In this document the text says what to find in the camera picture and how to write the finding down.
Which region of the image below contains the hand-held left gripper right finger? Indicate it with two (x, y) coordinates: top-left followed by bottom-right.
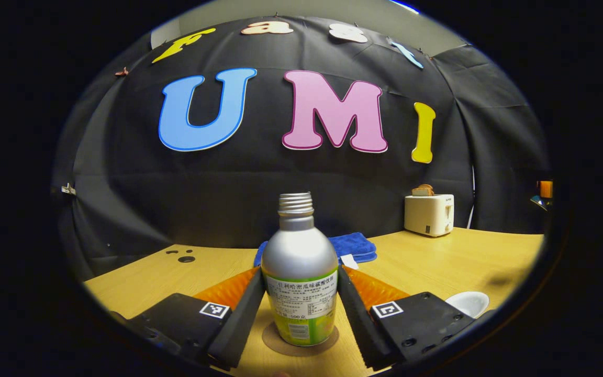
(336, 265), (483, 371)

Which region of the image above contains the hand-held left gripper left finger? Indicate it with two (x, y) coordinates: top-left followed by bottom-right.
(110, 266), (267, 371)

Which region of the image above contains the round brown coaster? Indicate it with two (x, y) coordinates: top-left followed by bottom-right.
(262, 319), (340, 358)

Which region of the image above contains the silver water bottle green label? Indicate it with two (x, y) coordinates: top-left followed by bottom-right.
(261, 192), (339, 347)

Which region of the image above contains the teal teacup white inside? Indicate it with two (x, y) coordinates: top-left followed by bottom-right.
(445, 291), (490, 319)

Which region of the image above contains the blue folded cloth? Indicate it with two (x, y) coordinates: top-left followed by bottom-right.
(253, 232), (378, 269)

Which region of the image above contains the cream toaster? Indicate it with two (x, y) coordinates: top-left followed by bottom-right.
(404, 194), (454, 238)

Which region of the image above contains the black backdrop cloth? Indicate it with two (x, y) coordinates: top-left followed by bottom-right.
(52, 16), (551, 281)

